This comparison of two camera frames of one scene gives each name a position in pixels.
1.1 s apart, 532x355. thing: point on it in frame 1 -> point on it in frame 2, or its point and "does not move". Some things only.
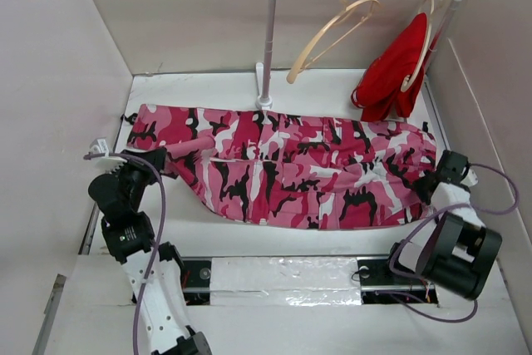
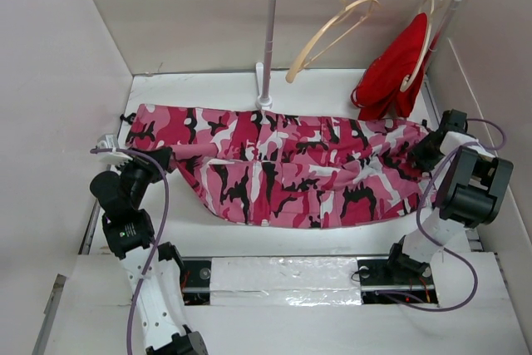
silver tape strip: [286, 282] does not move
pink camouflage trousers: [293, 170] does not move
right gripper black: [419, 184] -> [424, 163]
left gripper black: [155, 156] does not move
